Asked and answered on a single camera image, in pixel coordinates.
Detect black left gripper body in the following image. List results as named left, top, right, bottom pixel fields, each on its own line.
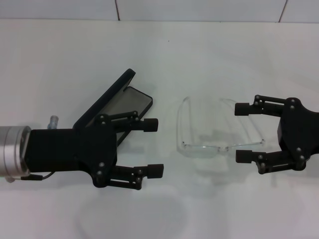
left=24, top=114, right=118, bottom=189

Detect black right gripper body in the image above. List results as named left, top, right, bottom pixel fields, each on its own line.
left=276, top=98, right=319, bottom=172

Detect clear plastic glasses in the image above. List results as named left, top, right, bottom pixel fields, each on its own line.
left=175, top=96, right=266, bottom=160

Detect black glasses case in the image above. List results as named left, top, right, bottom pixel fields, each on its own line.
left=73, top=68, right=154, bottom=148

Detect small translucent cylindrical fitting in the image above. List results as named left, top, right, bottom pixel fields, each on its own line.
left=48, top=115, right=61, bottom=130

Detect black wrist cable silver plug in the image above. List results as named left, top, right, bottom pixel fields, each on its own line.
left=6, top=172, right=54, bottom=184

